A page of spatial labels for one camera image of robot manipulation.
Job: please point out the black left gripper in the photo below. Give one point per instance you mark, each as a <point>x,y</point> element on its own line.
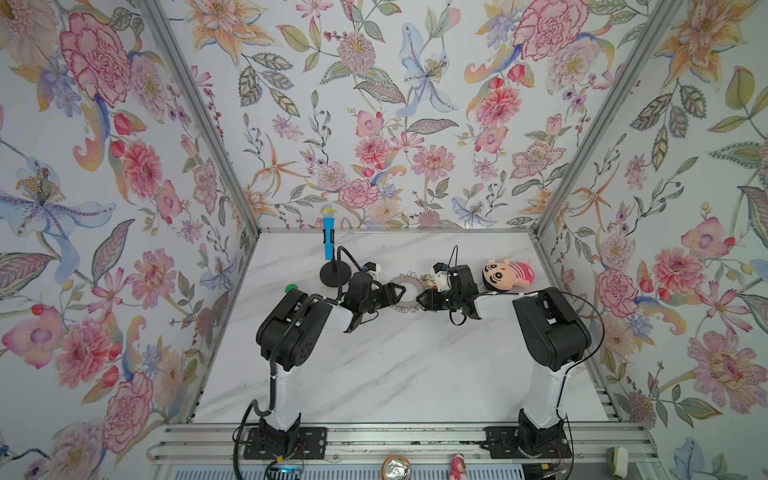
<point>388,293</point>

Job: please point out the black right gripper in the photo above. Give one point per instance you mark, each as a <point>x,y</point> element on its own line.
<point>432,300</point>

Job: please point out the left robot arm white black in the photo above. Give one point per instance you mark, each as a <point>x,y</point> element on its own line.
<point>287,338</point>

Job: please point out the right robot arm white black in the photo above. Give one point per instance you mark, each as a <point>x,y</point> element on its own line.
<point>554,335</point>

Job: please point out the blue toy microphone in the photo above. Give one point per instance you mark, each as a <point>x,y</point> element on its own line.
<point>328,212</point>

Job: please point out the shiny round metal object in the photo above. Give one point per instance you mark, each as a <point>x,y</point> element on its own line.
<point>396,467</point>

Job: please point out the small pink figurine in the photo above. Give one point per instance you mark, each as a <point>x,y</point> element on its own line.
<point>458,470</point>

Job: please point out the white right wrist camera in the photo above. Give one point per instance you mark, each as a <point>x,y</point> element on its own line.
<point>441,276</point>

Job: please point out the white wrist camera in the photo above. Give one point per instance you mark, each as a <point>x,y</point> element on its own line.
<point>441,276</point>
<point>372,269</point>

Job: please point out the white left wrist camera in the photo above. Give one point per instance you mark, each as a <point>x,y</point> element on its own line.
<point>372,269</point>

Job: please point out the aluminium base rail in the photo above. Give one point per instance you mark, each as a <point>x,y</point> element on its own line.
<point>589,442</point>

